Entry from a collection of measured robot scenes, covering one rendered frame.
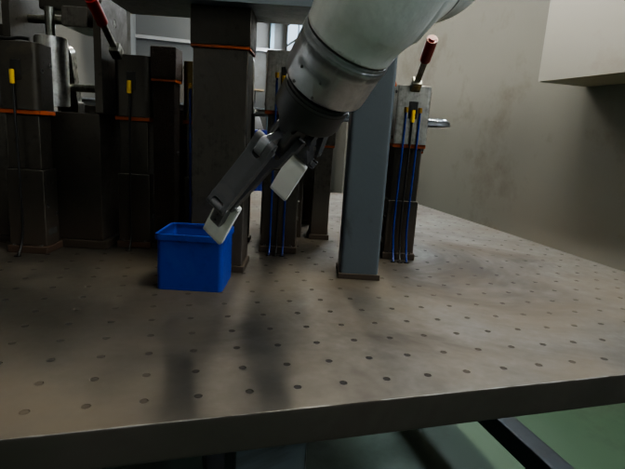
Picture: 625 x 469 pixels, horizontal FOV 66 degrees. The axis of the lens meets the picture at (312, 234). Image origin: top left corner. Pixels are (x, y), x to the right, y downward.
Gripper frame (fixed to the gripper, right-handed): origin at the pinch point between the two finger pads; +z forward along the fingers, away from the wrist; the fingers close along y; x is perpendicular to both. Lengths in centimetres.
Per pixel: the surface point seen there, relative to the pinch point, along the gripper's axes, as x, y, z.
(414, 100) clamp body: 0, -50, -3
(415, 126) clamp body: 3.9, -48.8, 0.4
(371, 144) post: 2.5, -29.4, -1.4
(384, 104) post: -0.4, -32.4, -7.0
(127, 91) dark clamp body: -39.3, -16.8, 18.7
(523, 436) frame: 76, -52, 45
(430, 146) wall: -13, -371, 166
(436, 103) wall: -35, -381, 136
